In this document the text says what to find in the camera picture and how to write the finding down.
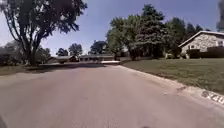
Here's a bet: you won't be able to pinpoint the grey asphalt road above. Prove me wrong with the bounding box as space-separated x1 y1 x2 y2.
0 63 224 128

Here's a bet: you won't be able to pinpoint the large dark-trunked tree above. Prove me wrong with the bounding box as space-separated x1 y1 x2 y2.
0 0 88 67

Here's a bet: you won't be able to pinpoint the dark background trees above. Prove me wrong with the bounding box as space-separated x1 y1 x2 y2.
0 39 52 66

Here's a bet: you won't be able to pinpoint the low brown house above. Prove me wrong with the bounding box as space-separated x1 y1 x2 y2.
44 55 80 65

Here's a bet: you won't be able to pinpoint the round distant tree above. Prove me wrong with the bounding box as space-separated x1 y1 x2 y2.
88 40 108 56
55 47 69 57
68 43 83 57

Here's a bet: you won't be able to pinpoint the shaded grass verge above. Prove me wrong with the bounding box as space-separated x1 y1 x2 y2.
0 64 52 76

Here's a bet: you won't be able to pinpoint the low long house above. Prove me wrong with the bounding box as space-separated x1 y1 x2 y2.
79 54 116 64

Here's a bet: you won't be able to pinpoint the group of tall trees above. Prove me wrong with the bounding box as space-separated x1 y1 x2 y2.
105 3 205 62

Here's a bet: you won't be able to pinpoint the dark hedge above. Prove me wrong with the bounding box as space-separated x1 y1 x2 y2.
186 46 224 60

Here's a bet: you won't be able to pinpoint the green grass lawn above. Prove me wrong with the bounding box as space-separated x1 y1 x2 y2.
120 58 224 96

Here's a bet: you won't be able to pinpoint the stone house with pale roof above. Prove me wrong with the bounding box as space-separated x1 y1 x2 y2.
177 30 224 60

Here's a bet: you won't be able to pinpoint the pale concrete kerb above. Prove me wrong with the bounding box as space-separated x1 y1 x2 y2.
118 64 224 108

